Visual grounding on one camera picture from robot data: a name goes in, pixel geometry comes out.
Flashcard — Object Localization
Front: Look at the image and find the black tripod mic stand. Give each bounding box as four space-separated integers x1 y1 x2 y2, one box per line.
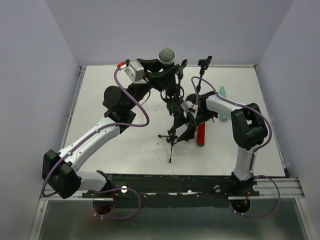
157 83 186 164

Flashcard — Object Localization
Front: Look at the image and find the black glitter microphone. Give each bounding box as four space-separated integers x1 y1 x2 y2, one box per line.
157 46 177 101

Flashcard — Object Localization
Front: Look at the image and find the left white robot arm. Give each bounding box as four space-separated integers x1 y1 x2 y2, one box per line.
41 61 151 199

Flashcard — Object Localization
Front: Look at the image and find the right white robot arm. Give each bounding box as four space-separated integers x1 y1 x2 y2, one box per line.
166 91 270 182

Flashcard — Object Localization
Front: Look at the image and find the teal green microphone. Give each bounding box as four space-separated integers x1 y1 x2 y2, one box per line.
218 86 228 122

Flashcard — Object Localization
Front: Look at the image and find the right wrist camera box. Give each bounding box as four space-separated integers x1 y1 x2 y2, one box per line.
180 101 198 113

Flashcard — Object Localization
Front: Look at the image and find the middle round-base mic stand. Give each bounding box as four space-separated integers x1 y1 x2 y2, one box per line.
166 59 188 116

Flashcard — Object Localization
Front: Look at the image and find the round-base mic stand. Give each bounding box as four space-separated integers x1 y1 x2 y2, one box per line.
191 55 213 105
166 59 188 116

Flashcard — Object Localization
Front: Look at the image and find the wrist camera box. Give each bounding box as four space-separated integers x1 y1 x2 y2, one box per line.
180 101 198 113
117 59 145 83

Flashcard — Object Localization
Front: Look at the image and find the aluminium frame profile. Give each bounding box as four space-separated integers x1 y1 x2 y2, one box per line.
27 65 307 240

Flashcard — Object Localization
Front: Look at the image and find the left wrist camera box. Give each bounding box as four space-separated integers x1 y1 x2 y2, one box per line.
117 59 145 83

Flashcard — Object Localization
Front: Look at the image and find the red glitter microphone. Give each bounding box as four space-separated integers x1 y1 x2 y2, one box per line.
196 122 206 147

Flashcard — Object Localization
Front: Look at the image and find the right round-base mic stand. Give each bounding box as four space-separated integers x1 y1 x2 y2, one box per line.
191 55 213 105

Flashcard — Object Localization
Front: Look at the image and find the black front mounting rail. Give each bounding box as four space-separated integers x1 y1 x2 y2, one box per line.
82 173 260 208

